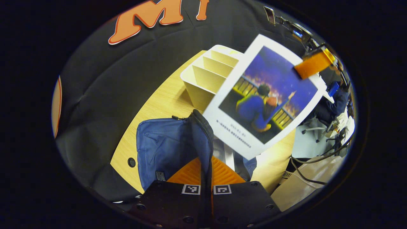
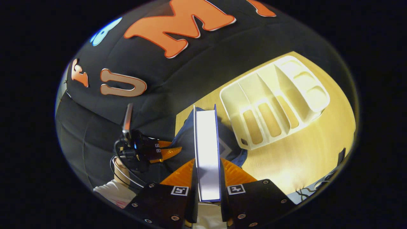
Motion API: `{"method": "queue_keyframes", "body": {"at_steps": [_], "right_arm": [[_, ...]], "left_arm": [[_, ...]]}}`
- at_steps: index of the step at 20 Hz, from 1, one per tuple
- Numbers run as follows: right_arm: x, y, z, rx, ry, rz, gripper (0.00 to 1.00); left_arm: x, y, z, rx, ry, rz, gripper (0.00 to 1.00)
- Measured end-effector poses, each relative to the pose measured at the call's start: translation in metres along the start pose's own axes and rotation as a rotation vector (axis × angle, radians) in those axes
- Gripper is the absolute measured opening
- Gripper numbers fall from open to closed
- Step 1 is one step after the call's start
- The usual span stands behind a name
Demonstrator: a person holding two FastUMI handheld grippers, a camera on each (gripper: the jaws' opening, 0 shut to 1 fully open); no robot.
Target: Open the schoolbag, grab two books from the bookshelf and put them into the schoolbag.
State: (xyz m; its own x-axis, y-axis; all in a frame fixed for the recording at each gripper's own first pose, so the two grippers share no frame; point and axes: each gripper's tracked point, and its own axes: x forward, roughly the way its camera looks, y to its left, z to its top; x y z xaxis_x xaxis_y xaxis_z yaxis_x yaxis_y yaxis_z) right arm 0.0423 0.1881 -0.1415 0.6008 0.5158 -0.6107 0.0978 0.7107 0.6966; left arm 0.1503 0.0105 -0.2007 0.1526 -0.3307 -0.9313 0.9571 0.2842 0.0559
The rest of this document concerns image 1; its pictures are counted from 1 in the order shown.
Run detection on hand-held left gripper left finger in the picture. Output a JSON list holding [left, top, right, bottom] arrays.
[[127, 157, 207, 229]]

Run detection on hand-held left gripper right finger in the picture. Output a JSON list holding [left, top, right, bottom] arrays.
[[208, 156, 282, 229]]

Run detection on blue cover book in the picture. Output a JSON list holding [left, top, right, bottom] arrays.
[[203, 34, 328, 160]]

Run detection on blue schoolbag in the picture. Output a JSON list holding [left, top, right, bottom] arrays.
[[136, 109, 257, 191]]

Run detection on white bookshelf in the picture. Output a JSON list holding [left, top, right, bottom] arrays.
[[180, 45, 245, 112]]

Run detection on office chair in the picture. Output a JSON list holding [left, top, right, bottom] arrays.
[[301, 116, 337, 143]]

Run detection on white cloth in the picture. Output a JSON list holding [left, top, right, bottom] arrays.
[[334, 110, 355, 143]]

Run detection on beige cardboard box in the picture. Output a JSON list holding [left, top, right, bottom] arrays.
[[270, 155, 345, 212]]

